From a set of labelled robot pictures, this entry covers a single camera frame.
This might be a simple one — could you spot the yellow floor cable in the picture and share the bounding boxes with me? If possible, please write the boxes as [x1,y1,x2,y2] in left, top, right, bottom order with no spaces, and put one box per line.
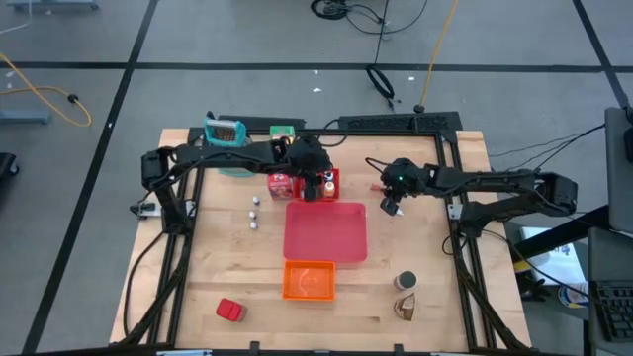
[0,51,93,128]

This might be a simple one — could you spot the black floor cables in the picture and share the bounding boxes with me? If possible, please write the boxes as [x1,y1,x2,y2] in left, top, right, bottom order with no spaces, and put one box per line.
[310,0,429,36]

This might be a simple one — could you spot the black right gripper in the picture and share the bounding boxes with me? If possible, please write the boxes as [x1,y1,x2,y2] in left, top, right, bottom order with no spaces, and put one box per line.
[369,157,432,218]

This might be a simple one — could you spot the pink plastic bin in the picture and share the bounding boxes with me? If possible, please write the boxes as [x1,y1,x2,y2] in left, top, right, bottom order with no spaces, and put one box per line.
[283,201,369,264]

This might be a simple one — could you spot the yellow hanging cable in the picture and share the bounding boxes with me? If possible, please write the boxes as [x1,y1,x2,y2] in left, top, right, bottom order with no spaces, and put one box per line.
[417,0,460,114]

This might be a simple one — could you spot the steel box grater teal handle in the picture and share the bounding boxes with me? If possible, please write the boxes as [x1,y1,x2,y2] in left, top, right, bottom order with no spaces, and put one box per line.
[203,117,258,178]

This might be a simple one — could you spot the orange slotted plastic basket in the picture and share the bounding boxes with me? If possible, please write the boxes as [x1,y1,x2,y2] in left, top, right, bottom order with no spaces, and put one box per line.
[282,260,337,303]

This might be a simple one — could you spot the white paper sheet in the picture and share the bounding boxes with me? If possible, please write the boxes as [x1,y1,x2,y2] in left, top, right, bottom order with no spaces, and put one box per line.
[518,225,588,287]

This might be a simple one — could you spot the black keyboard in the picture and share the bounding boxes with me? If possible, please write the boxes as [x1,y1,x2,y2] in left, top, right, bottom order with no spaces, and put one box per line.
[590,279,633,343]

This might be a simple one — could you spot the red lidded paprika tin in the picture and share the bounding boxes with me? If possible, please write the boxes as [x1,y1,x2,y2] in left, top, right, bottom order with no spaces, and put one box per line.
[215,298,247,323]

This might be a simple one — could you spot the black perforated panel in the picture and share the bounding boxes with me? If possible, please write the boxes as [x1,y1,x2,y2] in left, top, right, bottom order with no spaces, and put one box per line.
[338,111,464,134]

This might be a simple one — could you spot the grey cart base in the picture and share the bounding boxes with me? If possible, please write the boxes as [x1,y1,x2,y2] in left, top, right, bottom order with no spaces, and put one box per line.
[0,108,53,125]

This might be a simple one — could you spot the green mini cereal box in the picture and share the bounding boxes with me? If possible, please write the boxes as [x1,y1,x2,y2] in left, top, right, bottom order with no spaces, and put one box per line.
[269,125,297,143]

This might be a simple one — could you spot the red mini cereal box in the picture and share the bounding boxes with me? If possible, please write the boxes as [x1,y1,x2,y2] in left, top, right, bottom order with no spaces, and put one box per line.
[267,172,297,202]

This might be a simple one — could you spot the coiled black cable bundle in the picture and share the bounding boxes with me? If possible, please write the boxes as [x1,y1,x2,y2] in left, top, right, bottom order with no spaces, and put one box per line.
[364,63,397,113]

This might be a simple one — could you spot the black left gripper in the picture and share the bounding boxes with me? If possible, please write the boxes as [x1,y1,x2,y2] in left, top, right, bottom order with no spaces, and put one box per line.
[286,135,333,203]

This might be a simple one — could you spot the black aluminium table frame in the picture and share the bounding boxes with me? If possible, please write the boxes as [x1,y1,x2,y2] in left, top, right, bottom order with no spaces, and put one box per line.
[118,127,533,353]

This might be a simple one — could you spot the flat black box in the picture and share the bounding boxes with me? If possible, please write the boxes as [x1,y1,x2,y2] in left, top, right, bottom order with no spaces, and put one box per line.
[217,115,307,131]

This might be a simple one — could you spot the small red slotted basket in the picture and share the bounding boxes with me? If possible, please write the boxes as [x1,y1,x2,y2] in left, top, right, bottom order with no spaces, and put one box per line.
[294,167,341,203]

